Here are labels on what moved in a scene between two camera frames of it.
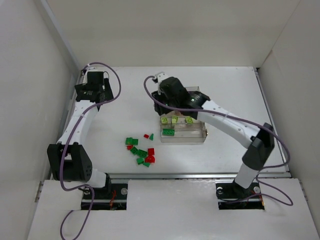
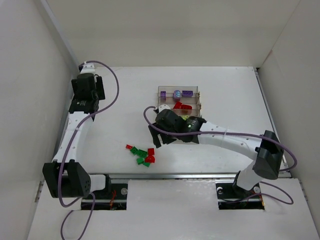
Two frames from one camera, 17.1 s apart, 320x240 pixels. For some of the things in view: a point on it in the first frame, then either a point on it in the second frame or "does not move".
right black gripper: [160, 107] → [161, 134]
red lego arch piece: [150, 158] does not move
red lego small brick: [151, 151] does not move
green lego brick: [142, 153] does not move
